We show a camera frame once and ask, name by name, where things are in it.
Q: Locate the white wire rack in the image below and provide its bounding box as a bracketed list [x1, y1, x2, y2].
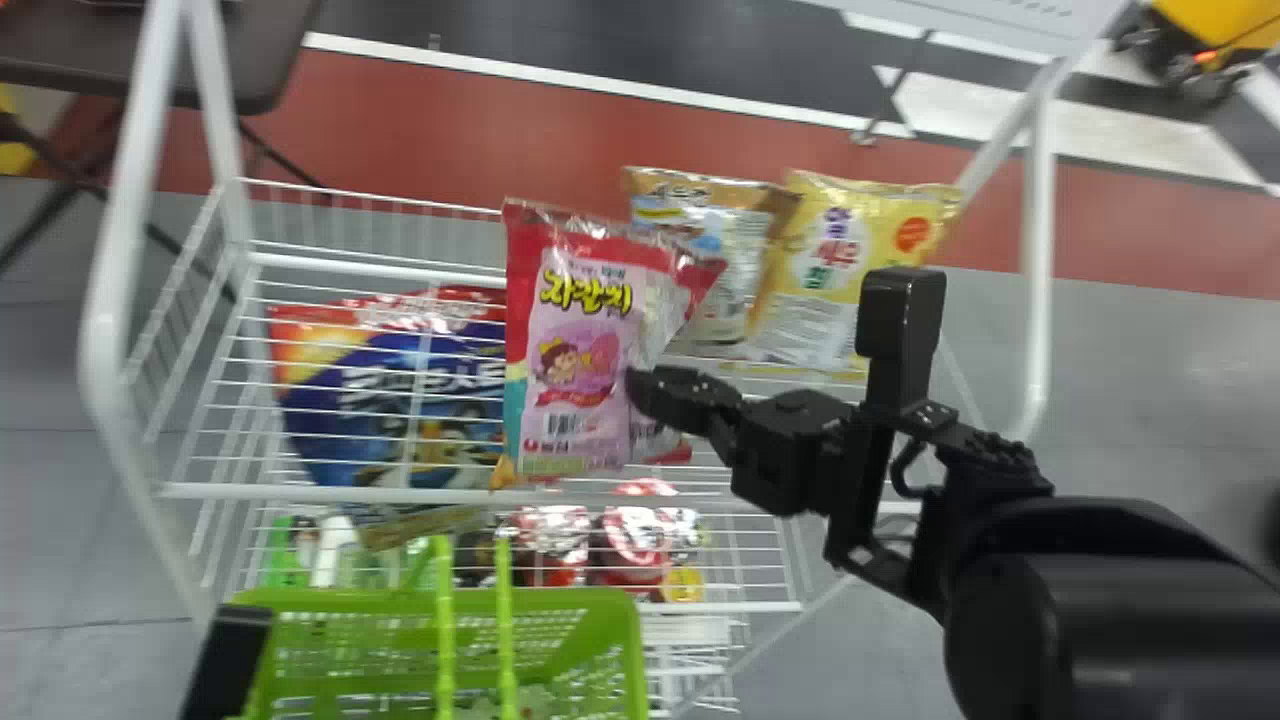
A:
[77, 0, 1136, 720]

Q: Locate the white bottle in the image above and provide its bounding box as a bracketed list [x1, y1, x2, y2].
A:
[309, 514, 358, 589]

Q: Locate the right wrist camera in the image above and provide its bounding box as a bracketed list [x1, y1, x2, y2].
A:
[855, 266, 948, 413]

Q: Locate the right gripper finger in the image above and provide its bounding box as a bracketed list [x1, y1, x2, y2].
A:
[648, 364, 747, 413]
[624, 370, 737, 443]

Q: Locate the green basket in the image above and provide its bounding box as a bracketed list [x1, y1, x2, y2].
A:
[224, 535, 652, 720]

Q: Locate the green bottle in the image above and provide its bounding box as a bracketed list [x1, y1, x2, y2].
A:
[264, 515, 312, 589]

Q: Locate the red noodle cup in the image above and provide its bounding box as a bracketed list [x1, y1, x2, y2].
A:
[497, 504, 594, 588]
[590, 505, 704, 601]

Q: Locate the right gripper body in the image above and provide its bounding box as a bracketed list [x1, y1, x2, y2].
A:
[728, 389, 883, 518]

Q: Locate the blue snack packet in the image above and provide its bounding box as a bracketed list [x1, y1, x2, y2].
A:
[266, 287, 513, 493]

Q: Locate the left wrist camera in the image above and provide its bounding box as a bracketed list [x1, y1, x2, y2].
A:
[178, 604, 274, 720]

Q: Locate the gold snack packet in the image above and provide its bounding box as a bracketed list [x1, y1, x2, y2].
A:
[621, 165, 796, 351]

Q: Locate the pink snack packet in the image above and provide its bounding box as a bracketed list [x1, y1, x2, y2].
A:
[498, 196, 729, 483]

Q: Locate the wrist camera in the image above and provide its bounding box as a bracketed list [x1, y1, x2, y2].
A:
[855, 266, 948, 413]
[178, 604, 274, 720]

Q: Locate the yellow snack packet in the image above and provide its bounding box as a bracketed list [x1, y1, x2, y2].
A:
[745, 169, 963, 379]

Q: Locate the dark side table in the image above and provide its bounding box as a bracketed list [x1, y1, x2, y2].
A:
[0, 0, 331, 276]

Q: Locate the black cable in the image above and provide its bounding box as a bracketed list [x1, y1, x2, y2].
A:
[888, 438, 931, 500]

